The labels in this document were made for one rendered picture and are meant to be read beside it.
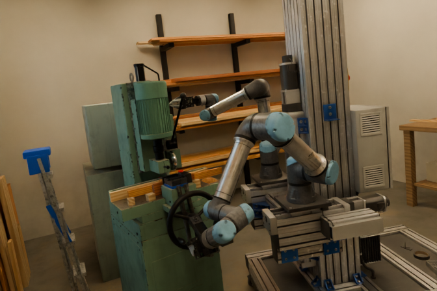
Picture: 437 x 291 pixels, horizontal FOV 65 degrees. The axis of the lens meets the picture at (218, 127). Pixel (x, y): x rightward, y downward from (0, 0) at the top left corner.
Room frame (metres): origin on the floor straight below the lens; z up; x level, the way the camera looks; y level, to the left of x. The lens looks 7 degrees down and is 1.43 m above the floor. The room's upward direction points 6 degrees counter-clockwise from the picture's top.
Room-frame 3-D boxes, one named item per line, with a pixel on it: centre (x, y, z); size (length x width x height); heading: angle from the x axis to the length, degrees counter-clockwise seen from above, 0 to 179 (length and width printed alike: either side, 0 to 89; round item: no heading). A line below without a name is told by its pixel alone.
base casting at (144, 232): (1.99, 0.41, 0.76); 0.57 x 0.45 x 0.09; 32
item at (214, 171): (1.94, 0.27, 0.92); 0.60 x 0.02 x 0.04; 122
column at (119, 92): (2.13, 0.50, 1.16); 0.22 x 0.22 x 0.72; 32
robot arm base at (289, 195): (1.70, -0.38, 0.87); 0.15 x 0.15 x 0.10
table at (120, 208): (1.80, 0.29, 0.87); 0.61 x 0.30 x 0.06; 122
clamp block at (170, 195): (1.73, 0.24, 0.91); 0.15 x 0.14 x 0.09; 122
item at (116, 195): (1.91, 0.35, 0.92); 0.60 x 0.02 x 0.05; 122
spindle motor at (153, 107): (1.89, 0.35, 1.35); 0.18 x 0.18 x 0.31
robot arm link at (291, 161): (1.69, -0.39, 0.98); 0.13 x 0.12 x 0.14; 40
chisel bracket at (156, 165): (1.91, 0.36, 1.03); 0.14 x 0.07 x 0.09; 32
